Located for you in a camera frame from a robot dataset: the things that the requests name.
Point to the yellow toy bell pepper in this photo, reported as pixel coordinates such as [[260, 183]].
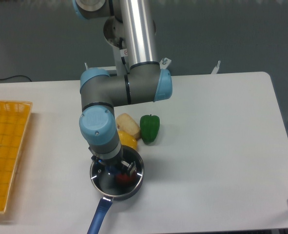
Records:
[[127, 139]]

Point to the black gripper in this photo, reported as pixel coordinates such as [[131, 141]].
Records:
[[114, 164]]

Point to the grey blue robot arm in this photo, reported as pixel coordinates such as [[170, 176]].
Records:
[[100, 93]]

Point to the toy bread loaf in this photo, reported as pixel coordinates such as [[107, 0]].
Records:
[[126, 123]]

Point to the red toy bell pepper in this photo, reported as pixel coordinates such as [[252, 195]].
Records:
[[125, 180]]

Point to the yellow woven basket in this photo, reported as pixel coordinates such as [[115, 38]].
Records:
[[14, 118]]

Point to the glass pot lid blue knob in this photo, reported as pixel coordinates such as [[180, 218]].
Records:
[[105, 182]]

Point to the green toy bell pepper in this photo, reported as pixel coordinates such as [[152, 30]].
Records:
[[149, 126]]

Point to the dark pot blue handle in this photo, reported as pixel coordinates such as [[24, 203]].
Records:
[[101, 210]]

